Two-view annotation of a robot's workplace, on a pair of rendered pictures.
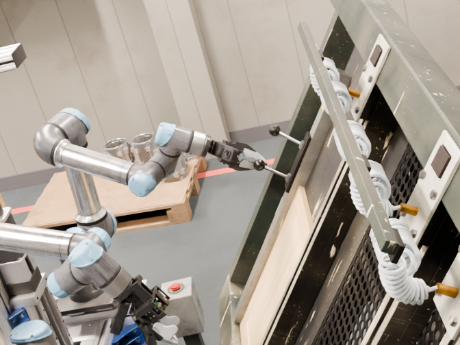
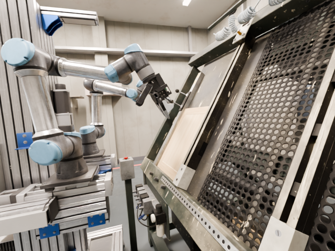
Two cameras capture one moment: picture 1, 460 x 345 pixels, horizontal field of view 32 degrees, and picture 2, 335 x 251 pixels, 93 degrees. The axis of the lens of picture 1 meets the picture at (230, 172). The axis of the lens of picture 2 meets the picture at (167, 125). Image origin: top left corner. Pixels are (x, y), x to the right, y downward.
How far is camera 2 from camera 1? 170 cm
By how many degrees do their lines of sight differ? 34
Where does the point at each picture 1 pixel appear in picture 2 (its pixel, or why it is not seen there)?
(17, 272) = (64, 119)
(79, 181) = (96, 106)
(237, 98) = (121, 150)
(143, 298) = (160, 83)
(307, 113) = (180, 97)
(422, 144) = not seen: outside the picture
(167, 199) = not seen: hidden behind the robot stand
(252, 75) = (126, 144)
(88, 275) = (135, 58)
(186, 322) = (128, 172)
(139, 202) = not seen: hidden behind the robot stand
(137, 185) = (130, 91)
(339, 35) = (192, 74)
